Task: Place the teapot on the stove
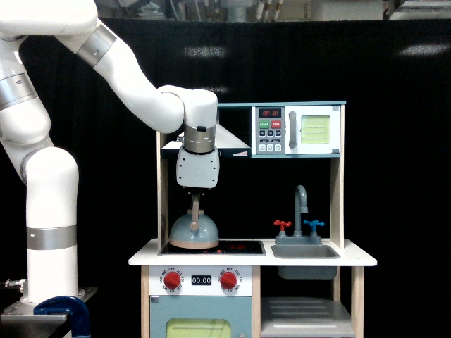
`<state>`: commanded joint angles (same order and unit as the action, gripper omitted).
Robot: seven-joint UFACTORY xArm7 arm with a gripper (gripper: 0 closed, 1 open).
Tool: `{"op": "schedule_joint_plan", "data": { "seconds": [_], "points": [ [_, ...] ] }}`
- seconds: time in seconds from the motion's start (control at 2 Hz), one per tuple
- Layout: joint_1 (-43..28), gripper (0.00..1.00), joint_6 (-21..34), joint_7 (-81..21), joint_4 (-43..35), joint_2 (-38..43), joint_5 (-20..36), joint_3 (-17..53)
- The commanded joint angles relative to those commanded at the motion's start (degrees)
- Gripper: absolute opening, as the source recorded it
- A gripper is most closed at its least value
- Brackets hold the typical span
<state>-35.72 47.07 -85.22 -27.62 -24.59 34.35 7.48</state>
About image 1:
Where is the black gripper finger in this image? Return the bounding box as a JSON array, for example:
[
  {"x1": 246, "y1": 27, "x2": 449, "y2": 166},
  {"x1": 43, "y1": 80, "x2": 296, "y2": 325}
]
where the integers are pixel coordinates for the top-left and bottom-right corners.
[{"x1": 190, "y1": 188, "x2": 205, "y2": 199}]

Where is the black toy stove top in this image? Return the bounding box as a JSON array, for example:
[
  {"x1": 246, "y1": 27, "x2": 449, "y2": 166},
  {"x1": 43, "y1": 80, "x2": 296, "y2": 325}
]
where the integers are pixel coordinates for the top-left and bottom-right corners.
[{"x1": 159, "y1": 239, "x2": 266, "y2": 256}]

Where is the blue tap handle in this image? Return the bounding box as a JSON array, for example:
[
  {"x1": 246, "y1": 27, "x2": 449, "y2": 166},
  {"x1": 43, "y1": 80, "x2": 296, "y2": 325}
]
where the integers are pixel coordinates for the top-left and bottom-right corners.
[{"x1": 303, "y1": 220, "x2": 325, "y2": 237}]

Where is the grey toy sink basin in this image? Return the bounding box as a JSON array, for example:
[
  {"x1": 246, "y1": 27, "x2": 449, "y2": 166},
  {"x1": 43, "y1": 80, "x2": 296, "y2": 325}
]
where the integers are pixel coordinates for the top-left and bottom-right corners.
[{"x1": 271, "y1": 245, "x2": 340, "y2": 280}]

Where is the red tap handle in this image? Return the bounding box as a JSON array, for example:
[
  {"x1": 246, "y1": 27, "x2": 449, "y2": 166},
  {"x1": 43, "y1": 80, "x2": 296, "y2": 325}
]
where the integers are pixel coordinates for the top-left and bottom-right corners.
[{"x1": 273, "y1": 220, "x2": 292, "y2": 237}]

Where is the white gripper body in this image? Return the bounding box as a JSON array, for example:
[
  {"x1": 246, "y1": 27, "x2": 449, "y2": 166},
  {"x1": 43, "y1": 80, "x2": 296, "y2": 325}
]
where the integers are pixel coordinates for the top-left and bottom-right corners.
[{"x1": 176, "y1": 146, "x2": 220, "y2": 189}]

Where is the left red stove knob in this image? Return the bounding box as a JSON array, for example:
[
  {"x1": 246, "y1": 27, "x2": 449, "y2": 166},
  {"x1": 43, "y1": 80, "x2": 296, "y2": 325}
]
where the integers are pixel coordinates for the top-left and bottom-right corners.
[{"x1": 163, "y1": 271, "x2": 181, "y2": 289}]

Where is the grey toy faucet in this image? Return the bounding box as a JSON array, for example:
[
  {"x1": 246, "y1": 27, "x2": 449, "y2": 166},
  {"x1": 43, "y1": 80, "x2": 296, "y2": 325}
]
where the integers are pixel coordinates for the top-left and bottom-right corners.
[{"x1": 275, "y1": 185, "x2": 321, "y2": 245}]

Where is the teal toy oven door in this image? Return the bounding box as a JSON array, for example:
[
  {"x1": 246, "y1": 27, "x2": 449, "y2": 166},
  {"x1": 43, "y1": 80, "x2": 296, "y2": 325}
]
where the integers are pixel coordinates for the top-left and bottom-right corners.
[{"x1": 149, "y1": 294, "x2": 252, "y2": 337}]

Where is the right red stove knob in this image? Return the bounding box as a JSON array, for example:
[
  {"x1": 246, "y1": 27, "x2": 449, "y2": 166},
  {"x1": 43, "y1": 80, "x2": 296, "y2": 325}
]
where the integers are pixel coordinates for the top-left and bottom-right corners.
[{"x1": 219, "y1": 272, "x2": 237, "y2": 289}]

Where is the grey lower shelf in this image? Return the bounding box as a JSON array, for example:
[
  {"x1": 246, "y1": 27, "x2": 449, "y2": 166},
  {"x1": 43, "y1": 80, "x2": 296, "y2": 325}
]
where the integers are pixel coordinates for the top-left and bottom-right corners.
[{"x1": 261, "y1": 297, "x2": 355, "y2": 337}]

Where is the blue clamp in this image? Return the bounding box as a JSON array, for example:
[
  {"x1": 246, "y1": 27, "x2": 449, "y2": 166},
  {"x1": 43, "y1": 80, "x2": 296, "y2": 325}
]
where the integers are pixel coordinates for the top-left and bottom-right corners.
[{"x1": 33, "y1": 296, "x2": 91, "y2": 338}]

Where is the toy microwave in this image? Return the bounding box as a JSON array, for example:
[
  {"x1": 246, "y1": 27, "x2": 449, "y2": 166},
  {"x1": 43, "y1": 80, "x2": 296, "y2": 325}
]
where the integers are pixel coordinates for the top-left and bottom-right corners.
[{"x1": 252, "y1": 102, "x2": 345, "y2": 158}]

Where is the grey toy range hood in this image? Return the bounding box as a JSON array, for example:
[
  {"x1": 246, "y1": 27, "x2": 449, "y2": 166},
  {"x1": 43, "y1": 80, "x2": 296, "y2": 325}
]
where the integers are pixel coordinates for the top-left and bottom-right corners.
[{"x1": 159, "y1": 106, "x2": 252, "y2": 160}]

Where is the wooden toy kitchen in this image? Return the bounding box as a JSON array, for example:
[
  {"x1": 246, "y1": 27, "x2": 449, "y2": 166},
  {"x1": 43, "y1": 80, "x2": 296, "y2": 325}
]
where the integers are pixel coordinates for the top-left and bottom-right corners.
[{"x1": 129, "y1": 101, "x2": 377, "y2": 337}]

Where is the red stove knob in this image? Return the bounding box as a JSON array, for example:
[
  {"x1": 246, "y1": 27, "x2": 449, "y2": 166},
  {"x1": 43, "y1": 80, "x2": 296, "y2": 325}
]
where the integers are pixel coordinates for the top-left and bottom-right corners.
[
  {"x1": 163, "y1": 271, "x2": 181, "y2": 289},
  {"x1": 219, "y1": 272, "x2": 237, "y2": 289}
]

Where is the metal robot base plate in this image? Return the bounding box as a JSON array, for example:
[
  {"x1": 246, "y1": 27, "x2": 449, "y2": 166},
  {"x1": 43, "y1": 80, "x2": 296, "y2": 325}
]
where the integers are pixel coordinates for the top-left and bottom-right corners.
[{"x1": 1, "y1": 287, "x2": 98, "y2": 323}]

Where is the blue-grey toy teapot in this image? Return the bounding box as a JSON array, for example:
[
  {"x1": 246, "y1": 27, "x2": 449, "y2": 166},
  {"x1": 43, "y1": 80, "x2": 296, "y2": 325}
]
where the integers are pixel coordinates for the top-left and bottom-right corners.
[{"x1": 169, "y1": 196, "x2": 219, "y2": 249}]

